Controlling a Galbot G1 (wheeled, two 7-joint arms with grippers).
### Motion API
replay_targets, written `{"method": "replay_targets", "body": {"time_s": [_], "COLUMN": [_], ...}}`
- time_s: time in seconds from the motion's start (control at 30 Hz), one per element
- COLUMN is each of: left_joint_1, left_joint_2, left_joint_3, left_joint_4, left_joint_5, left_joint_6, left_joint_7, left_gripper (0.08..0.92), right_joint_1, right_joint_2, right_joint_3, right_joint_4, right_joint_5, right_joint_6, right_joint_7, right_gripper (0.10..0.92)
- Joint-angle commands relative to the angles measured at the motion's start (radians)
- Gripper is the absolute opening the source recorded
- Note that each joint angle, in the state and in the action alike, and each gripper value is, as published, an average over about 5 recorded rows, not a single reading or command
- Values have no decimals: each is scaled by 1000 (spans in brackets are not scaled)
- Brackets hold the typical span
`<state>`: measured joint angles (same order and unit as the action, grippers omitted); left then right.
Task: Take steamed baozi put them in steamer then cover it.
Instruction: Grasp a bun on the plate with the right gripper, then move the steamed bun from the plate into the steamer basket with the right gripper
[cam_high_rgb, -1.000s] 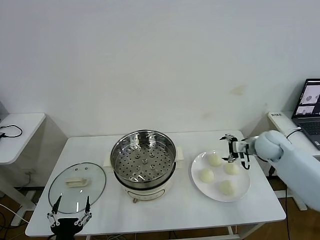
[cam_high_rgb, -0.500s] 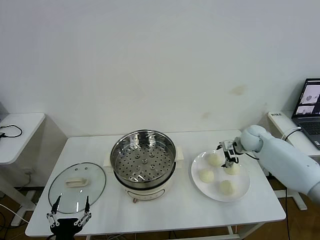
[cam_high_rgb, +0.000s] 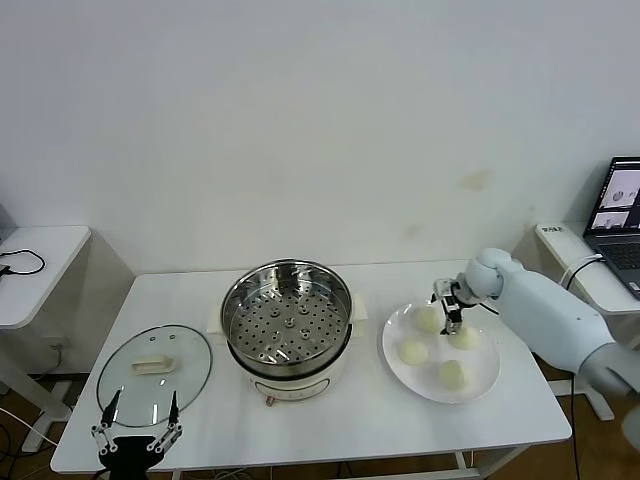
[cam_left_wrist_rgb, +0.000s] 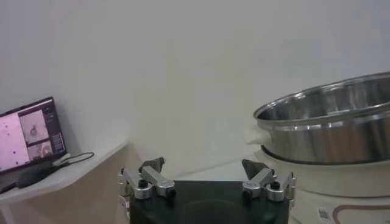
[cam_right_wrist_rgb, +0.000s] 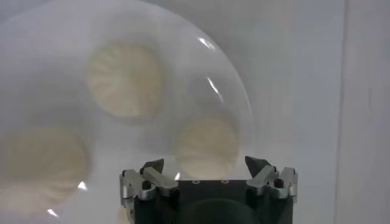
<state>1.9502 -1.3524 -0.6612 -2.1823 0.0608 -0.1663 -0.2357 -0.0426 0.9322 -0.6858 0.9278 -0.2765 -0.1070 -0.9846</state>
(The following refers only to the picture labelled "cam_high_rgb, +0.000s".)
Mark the grey open laptop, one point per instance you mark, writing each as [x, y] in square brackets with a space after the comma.
[617, 250]

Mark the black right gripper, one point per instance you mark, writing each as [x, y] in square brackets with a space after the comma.
[462, 294]

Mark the stainless steel steamer basket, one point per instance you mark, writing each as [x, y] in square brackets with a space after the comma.
[285, 320]

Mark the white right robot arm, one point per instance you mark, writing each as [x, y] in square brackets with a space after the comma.
[540, 305]

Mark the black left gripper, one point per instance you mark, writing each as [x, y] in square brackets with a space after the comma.
[127, 455]

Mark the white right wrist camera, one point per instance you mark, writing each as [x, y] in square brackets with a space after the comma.
[440, 289]

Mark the round glass pot lid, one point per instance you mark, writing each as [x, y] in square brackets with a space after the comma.
[150, 390]

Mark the white steamed baozi bun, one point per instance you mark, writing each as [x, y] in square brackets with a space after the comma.
[452, 375]
[413, 351]
[425, 320]
[465, 341]

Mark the white side table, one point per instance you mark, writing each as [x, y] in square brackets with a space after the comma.
[60, 280]
[560, 247]

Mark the white round plate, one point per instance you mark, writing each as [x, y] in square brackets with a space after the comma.
[480, 380]

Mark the white main table frame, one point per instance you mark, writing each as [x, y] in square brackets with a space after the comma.
[465, 462]

